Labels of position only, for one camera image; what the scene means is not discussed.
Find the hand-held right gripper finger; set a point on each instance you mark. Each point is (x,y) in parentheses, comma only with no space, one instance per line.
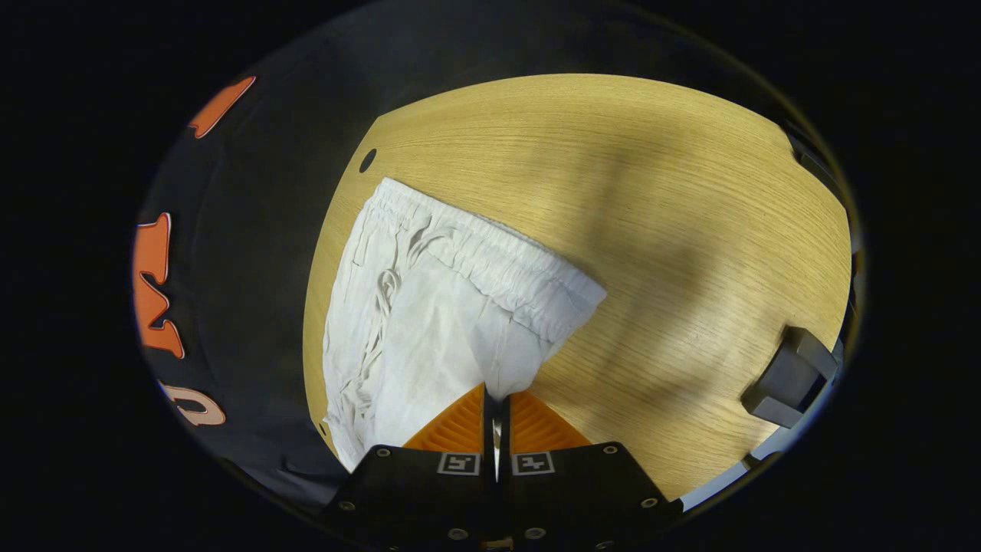
(488,437)
(505,429)

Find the white jeans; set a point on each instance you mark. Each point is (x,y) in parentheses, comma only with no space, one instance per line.
(437,322)

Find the black backdrop cloth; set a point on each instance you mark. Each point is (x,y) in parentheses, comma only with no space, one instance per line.
(253,253)

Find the dark grey block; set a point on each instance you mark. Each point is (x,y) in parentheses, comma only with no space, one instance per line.
(789,376)

